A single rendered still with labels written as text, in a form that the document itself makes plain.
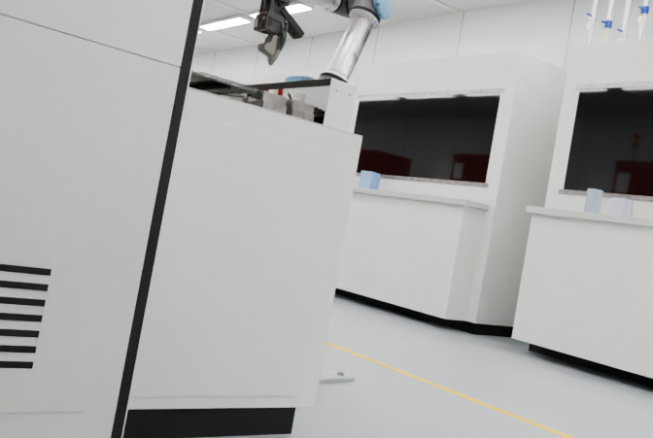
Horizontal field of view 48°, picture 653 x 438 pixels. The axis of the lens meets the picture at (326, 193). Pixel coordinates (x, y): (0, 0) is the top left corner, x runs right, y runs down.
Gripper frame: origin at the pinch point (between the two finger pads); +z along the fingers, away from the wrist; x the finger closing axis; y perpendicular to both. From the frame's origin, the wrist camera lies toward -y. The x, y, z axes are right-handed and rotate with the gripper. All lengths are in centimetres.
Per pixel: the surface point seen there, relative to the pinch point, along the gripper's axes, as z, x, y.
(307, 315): 72, 46, 4
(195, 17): 12, 66, 60
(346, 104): 14.4, 39.9, -1.4
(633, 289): 53, -14, -256
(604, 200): 4, -53, -278
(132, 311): 71, 66, 61
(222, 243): 57, 46, 33
